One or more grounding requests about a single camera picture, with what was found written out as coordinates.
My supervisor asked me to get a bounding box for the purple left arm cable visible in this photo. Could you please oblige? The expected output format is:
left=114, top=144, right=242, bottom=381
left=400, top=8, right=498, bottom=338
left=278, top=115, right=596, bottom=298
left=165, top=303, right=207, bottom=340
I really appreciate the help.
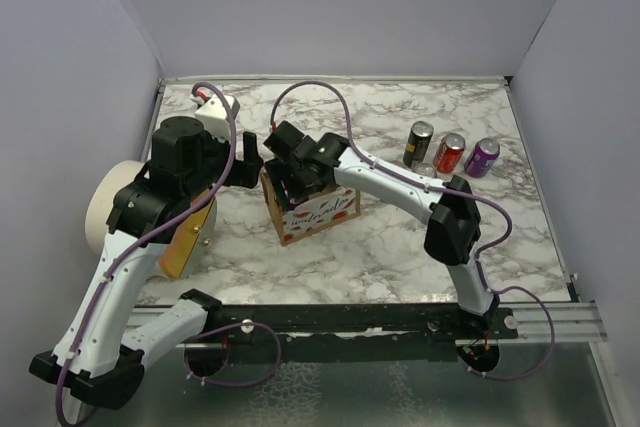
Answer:
left=55, top=82, right=282, bottom=427

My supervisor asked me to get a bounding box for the red Coke can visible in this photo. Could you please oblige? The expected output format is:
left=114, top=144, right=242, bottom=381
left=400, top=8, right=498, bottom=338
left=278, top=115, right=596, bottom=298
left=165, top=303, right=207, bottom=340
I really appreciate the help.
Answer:
left=413, top=163, right=438, bottom=178
left=433, top=132, right=466, bottom=174

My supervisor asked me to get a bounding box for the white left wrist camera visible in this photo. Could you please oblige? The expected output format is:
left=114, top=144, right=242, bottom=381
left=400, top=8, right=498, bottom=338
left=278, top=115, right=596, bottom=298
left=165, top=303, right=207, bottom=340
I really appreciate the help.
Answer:
left=190, top=88, right=231, bottom=141

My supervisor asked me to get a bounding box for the purple Fanta can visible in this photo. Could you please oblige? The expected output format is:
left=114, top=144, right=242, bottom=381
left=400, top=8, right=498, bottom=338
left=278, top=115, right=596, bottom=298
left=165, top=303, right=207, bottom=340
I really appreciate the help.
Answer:
left=464, top=137, right=500, bottom=178

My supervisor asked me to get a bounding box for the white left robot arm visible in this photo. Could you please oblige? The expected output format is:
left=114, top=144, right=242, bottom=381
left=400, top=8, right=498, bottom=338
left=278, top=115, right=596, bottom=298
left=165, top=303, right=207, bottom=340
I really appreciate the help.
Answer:
left=29, top=116, right=263, bottom=410

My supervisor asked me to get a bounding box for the aluminium frame rail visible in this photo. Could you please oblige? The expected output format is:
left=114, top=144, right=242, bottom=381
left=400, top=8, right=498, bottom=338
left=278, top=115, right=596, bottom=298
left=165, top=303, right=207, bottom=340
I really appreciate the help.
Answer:
left=125, top=302, right=608, bottom=344

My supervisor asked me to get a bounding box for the black mounting rail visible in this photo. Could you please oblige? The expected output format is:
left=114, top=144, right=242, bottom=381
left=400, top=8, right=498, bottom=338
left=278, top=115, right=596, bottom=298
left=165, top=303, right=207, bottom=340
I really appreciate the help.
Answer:
left=180, top=289, right=517, bottom=364

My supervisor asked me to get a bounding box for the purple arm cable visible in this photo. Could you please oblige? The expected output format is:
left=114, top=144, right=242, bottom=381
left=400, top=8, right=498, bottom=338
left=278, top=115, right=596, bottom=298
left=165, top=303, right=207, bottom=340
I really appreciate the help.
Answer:
left=269, top=81, right=557, bottom=381
left=55, top=82, right=282, bottom=427

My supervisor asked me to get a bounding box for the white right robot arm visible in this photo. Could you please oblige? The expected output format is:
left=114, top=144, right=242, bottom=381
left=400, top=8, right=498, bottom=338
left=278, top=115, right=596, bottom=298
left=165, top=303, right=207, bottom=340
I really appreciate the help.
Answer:
left=264, top=121, right=497, bottom=338

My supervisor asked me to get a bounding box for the beige cylindrical container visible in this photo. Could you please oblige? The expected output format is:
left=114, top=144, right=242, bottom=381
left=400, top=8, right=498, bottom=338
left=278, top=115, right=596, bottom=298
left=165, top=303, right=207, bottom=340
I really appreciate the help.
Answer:
left=84, top=159, right=219, bottom=280

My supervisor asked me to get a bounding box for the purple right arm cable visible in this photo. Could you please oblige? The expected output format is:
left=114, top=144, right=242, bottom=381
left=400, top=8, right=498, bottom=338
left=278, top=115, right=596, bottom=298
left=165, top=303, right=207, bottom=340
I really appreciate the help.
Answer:
left=269, top=81, right=557, bottom=381

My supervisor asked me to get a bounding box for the black soda can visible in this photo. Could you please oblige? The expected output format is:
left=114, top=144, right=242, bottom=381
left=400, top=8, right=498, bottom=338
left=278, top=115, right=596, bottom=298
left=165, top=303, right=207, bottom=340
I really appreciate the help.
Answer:
left=403, top=121, right=434, bottom=168

